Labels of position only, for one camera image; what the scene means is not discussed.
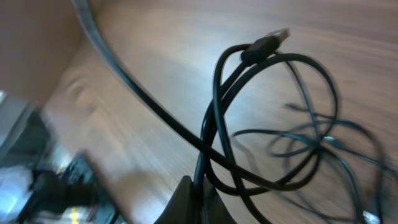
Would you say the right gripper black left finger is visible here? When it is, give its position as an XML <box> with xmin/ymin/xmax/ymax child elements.
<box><xmin>154</xmin><ymin>175</ymin><xmax>193</xmax><ymax>224</ymax></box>

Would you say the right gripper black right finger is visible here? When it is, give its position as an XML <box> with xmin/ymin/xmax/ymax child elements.
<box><xmin>201</xmin><ymin>177</ymin><xmax>236</xmax><ymax>224</ymax></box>

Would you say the black USB cable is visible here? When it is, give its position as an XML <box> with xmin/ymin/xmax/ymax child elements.
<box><xmin>192</xmin><ymin>27</ymin><xmax>340</xmax><ymax>224</ymax></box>
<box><xmin>231</xmin><ymin>58</ymin><xmax>398</xmax><ymax>224</ymax></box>

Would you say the right camera black cable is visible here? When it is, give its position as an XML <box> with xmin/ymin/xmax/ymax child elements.
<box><xmin>70</xmin><ymin>0</ymin><xmax>299</xmax><ymax>192</ymax></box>

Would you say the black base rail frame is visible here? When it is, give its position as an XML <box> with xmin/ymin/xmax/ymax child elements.
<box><xmin>1</xmin><ymin>111</ymin><xmax>127</xmax><ymax>223</ymax></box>

